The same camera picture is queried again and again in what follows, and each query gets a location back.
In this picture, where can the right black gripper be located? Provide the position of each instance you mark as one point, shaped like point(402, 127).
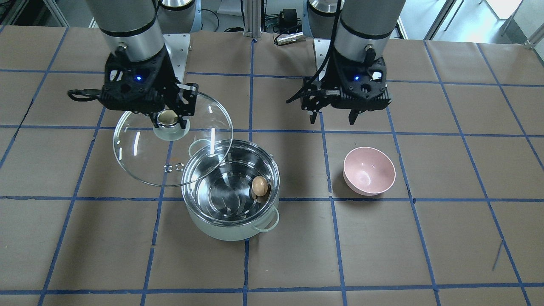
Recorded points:
point(185, 102)

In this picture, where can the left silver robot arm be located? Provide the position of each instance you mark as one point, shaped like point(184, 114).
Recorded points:
point(350, 25)

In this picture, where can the glass pot lid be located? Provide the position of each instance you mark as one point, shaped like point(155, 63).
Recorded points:
point(174, 155)

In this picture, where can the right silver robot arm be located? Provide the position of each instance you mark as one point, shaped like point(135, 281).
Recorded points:
point(130, 24)

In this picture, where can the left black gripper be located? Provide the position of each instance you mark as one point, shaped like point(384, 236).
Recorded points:
point(310, 98)

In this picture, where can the steel pot with green base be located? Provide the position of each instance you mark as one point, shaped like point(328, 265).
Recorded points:
point(222, 205)

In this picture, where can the aluminium frame post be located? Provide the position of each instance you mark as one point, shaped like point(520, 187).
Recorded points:
point(252, 18)

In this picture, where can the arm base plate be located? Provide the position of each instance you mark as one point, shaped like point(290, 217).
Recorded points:
point(178, 46)
point(321, 47)

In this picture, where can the pink bowl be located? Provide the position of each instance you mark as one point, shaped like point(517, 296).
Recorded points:
point(368, 171)

